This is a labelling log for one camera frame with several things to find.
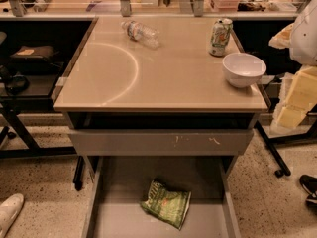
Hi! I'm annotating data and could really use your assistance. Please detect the black table leg left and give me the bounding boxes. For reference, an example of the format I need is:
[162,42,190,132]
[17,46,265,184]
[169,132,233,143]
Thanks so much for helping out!
[73,156,84,191]

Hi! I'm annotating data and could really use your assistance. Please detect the black headphones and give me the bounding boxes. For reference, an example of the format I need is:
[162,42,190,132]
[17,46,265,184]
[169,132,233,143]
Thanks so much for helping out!
[0,65,30,95]

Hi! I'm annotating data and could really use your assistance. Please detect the black table leg right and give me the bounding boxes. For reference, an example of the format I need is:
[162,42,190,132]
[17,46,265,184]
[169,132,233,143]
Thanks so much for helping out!
[255,121,291,178]

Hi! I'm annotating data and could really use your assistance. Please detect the clear plastic water bottle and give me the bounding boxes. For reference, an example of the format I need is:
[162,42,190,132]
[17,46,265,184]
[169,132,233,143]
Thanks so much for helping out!
[121,20,159,49]

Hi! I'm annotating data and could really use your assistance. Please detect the green drink can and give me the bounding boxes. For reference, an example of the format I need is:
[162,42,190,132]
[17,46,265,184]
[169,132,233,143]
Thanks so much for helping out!
[209,18,233,57]

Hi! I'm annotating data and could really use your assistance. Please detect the white shoe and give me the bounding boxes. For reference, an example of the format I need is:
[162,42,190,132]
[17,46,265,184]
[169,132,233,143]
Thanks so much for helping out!
[0,193,24,238]

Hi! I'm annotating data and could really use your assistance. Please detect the grey drawer cabinet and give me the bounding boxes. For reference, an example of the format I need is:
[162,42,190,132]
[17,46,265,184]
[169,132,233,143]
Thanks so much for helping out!
[51,15,272,238]

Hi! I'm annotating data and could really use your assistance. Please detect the black table leg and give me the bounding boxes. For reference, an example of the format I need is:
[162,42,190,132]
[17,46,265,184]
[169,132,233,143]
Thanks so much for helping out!
[255,121,291,178]
[73,156,84,191]

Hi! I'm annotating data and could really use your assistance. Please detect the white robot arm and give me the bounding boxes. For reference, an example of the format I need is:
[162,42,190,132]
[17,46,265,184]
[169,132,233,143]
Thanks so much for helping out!
[268,0,317,129]

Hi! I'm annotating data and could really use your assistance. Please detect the black bag on shelf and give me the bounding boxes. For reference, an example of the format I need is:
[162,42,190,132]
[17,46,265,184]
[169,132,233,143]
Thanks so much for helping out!
[10,46,58,62]

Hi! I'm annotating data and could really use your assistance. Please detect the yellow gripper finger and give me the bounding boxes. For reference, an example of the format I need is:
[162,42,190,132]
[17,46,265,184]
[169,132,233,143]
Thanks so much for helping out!
[268,23,293,49]
[275,65,317,129]

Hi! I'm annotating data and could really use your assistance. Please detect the grey top drawer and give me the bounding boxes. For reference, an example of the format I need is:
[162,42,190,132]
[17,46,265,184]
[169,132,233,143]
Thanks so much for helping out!
[69,129,254,156]

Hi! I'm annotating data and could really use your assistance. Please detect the white bowl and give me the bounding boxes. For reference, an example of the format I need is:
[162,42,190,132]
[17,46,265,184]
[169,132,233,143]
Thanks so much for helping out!
[222,53,266,88]

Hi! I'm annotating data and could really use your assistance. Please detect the grey open middle drawer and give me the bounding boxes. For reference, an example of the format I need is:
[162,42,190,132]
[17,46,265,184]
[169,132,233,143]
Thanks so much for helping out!
[81,157,242,238]

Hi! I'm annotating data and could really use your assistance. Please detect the green jalapeno chip bag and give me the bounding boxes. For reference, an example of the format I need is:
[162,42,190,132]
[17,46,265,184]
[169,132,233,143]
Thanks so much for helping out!
[140,180,191,230]

